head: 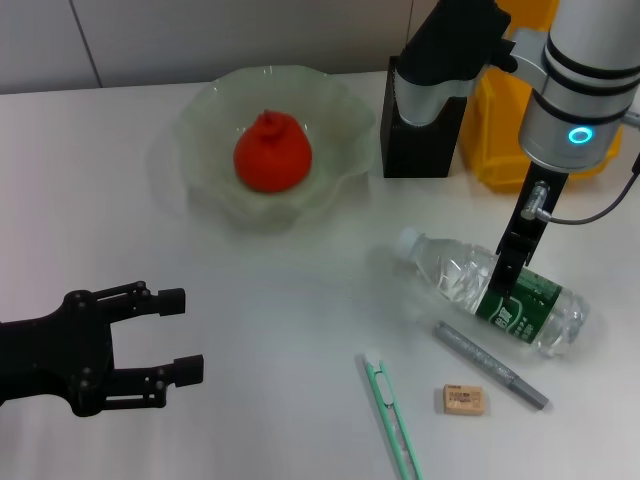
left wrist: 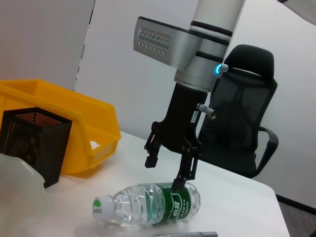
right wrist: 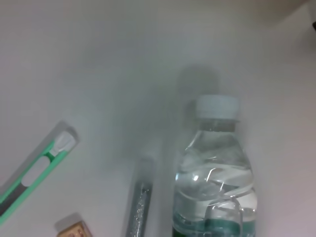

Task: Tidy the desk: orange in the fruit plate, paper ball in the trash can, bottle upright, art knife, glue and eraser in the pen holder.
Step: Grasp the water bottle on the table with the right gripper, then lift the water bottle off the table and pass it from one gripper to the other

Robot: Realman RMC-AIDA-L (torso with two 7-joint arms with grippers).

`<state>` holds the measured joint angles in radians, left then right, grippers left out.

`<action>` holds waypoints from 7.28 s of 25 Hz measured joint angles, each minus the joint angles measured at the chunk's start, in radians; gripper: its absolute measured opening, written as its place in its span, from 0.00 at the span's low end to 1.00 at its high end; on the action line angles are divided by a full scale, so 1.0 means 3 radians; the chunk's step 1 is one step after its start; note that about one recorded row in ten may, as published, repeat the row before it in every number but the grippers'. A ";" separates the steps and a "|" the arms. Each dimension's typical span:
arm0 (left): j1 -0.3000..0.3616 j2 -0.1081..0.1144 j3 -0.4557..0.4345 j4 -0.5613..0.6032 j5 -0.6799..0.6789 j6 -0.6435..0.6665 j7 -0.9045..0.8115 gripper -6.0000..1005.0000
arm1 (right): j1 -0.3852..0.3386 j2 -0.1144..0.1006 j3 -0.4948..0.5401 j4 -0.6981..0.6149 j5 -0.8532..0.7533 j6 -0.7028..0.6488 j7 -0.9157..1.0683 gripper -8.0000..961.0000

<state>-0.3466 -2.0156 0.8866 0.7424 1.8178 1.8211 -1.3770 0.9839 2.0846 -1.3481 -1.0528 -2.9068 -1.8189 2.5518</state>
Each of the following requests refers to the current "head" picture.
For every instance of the green glass fruit bowl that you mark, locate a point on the green glass fruit bowl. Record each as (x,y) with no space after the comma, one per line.
(215,130)

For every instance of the grey marker pen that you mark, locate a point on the grey marker pen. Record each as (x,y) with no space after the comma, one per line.
(480,357)

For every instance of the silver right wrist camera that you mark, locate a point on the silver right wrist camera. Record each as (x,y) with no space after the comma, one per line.
(440,40)

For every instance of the yellow plastic bin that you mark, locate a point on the yellow plastic bin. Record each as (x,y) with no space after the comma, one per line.
(495,140)

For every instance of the clear green-label water bottle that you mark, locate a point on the clear green-label water bottle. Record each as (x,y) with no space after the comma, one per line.
(450,270)

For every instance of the red-orange fruit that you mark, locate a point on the red-orange fruit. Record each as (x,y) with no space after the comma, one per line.
(272,155)

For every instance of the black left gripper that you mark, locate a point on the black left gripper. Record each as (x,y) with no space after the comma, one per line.
(55,355)

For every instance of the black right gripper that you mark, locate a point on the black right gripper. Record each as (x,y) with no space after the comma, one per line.
(525,235)

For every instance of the small beige eraser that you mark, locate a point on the small beige eraser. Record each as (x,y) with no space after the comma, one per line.
(463,399)

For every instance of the black mesh pen holder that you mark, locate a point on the black mesh pen holder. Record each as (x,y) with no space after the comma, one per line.
(415,150)

